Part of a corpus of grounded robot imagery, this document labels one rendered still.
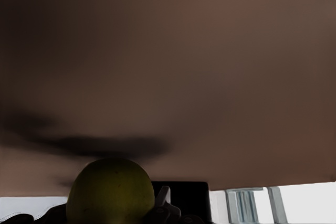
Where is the green apple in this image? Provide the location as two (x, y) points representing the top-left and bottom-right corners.
(66, 157), (156, 224)

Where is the wide silver frame post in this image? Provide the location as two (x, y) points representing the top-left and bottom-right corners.
(225, 187), (264, 224)

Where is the narrow silver frame post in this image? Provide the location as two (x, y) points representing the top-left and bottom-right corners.
(267, 186), (288, 224)

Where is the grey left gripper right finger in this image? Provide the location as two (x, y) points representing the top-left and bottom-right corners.
(146, 185), (182, 224)

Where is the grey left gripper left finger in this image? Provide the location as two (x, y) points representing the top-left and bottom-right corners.
(39, 202), (68, 224)

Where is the black block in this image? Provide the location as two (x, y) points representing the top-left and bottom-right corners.
(151, 180), (212, 224)

